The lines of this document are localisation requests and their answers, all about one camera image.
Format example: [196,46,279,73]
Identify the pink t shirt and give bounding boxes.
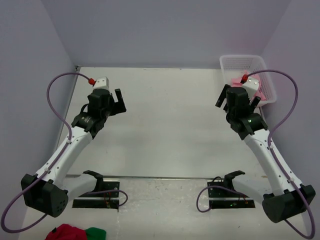
[230,74,267,107]

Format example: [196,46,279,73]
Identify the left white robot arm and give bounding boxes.
[21,88,127,218]

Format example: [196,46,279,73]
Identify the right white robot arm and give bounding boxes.
[215,84,316,223]

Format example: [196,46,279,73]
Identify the white plastic basket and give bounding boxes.
[219,53,278,108]

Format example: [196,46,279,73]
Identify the green folded t shirt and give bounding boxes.
[84,227,107,240]

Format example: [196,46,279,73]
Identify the red folded t shirt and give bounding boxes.
[45,224,87,240]

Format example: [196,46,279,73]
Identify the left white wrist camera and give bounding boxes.
[88,76,109,90]

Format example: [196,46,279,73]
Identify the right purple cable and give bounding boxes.
[196,69,315,238]

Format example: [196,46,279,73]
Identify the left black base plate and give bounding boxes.
[72,180,120,210]

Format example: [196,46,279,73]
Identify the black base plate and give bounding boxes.
[207,187,256,209]
[72,180,120,210]

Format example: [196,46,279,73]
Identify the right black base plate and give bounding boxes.
[207,187,256,209]

